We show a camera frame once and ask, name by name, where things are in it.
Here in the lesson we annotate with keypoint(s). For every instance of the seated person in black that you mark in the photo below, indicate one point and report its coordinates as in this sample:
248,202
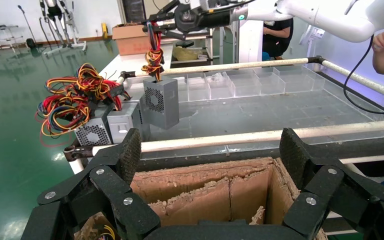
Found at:
278,36

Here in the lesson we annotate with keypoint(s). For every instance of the black round stool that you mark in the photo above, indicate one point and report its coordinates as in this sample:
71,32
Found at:
184,43

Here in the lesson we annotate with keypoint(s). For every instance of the legged robot on stand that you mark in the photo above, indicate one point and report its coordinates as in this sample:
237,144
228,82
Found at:
59,20

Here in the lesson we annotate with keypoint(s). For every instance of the white cabinet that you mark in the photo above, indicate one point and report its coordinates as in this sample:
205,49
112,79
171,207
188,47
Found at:
250,39

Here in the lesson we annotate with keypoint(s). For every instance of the metal cart with monitor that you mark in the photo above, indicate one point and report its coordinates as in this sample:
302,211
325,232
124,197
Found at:
0,36

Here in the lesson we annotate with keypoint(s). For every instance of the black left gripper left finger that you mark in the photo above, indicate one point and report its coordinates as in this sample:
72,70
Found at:
109,188

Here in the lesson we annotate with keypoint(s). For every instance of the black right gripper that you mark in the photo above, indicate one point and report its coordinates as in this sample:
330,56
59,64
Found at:
205,20

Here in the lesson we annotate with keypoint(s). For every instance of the brown cardboard carton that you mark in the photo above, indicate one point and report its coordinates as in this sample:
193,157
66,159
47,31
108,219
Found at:
129,39

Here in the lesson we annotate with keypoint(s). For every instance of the torn cardboard divider box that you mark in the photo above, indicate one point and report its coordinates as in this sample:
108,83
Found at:
195,198

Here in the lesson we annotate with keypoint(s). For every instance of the clear acrylic compartment organizer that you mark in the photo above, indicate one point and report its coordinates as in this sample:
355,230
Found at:
245,86

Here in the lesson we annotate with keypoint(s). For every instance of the yellow bag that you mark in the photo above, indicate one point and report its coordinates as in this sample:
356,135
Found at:
188,53

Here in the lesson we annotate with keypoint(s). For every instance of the white pipe table frame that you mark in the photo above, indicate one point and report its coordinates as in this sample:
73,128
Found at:
212,139

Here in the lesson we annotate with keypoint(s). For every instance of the black pole stand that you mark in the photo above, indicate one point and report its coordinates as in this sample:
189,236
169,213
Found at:
30,43

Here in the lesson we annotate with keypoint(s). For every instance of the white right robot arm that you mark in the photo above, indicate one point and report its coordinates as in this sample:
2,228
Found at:
328,16

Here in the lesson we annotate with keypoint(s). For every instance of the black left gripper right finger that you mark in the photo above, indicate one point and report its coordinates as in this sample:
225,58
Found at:
328,185

